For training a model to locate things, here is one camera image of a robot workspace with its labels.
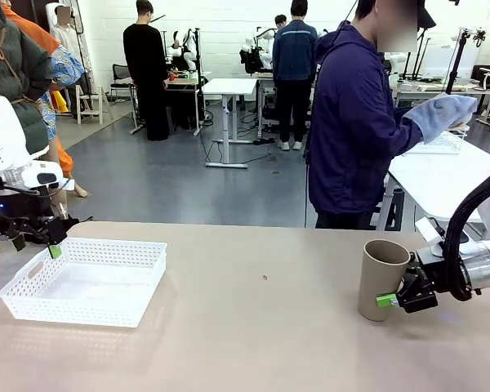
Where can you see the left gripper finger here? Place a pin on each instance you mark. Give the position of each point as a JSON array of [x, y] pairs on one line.
[[16, 241], [57, 234]]

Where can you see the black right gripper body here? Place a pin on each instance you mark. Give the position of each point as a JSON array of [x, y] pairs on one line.
[[428, 277]]

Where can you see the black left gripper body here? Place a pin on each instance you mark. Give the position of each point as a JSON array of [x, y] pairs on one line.
[[12, 206]]

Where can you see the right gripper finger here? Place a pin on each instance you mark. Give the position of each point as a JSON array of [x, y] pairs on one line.
[[386, 301], [413, 258]]

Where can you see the beige paper cup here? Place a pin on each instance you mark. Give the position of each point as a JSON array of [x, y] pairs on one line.
[[381, 277]]

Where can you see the white perforated plastic basket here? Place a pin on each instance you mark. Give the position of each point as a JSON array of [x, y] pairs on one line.
[[85, 314]]

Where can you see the light blue cleaning cloth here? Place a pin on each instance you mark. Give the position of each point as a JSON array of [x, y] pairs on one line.
[[441, 114]]

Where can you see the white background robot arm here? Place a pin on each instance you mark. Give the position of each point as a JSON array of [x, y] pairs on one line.
[[266, 61]]

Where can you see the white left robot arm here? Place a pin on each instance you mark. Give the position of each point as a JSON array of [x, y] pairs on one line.
[[0, 134]]

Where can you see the person's right forearm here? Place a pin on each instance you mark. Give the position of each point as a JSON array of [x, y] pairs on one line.
[[408, 134]]

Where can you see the white side table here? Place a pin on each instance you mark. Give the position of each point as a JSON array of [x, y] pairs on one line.
[[441, 183]]

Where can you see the mannequin in green puffer jacket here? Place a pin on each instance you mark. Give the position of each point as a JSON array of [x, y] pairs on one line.
[[16, 61]]

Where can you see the blue patterned garment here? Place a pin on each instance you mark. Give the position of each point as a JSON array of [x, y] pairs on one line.
[[65, 67]]

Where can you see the person in purple jacket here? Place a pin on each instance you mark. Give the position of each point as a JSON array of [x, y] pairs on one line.
[[351, 122]]

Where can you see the black mesh chair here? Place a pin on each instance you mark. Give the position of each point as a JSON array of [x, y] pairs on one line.
[[120, 73]]

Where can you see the long grey work desk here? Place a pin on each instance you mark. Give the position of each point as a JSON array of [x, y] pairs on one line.
[[428, 87]]

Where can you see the mannequin in white clothes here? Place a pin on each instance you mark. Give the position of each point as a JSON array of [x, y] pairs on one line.
[[67, 38]]

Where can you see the mannequin in orange garment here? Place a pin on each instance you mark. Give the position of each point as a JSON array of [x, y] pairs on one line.
[[28, 28]]

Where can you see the black floor power strip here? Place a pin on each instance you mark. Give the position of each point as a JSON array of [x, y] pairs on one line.
[[264, 141]]

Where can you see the black vertical pole stand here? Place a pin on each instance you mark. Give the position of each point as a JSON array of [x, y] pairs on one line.
[[197, 102]]

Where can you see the person in black clothes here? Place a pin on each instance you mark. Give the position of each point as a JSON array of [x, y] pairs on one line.
[[145, 61]]

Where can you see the wooden top work desk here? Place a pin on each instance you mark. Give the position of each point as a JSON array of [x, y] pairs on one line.
[[183, 81]]

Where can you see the black tripod stand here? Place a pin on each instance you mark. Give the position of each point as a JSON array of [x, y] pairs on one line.
[[457, 61]]

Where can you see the white standing desk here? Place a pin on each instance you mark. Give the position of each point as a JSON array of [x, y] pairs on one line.
[[228, 85]]

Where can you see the person in blue jacket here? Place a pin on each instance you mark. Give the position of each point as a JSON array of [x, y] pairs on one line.
[[294, 53]]

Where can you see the black cone lamp shade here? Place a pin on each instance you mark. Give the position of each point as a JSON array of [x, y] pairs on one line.
[[426, 16]]

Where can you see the black backpack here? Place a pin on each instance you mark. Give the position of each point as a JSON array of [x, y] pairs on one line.
[[251, 61]]

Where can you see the dark haired background person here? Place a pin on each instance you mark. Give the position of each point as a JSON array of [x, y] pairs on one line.
[[281, 19]]

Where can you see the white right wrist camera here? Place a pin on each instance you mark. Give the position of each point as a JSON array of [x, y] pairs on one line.
[[430, 234]]

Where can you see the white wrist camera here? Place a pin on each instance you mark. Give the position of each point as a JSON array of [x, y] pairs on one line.
[[36, 173], [430, 234]]

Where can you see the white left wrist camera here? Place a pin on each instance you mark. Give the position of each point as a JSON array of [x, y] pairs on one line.
[[36, 173]]

